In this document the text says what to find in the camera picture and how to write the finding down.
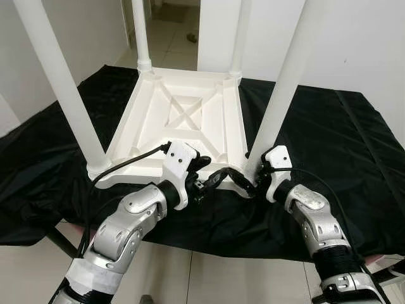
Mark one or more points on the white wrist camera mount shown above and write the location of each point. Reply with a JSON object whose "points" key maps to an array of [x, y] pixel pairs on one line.
{"points": [[180, 155], [278, 157]]}

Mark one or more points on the black table cloth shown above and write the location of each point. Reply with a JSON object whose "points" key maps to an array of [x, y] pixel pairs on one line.
{"points": [[354, 158]]}

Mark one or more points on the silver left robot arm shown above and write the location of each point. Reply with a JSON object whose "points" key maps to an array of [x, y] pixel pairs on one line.
{"points": [[126, 221]]}

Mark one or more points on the white plastic table top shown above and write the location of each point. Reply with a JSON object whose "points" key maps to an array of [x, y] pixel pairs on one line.
{"points": [[152, 107]]}

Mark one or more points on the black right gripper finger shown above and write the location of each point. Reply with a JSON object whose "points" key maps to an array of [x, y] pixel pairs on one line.
{"points": [[243, 185]]}

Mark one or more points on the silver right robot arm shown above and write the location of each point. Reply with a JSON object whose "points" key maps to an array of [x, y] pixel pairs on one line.
{"points": [[316, 221]]}

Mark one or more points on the black metal table frame bar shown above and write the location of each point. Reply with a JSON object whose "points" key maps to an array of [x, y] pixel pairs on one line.
{"points": [[386, 272], [63, 242]]}

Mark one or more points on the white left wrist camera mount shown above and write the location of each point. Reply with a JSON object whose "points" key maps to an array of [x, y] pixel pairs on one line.
{"points": [[180, 155]]}

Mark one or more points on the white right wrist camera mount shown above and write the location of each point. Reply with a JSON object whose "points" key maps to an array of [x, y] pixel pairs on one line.
{"points": [[278, 157]]}

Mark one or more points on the white door frame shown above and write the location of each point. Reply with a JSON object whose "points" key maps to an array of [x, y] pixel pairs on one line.
{"points": [[125, 19]]}

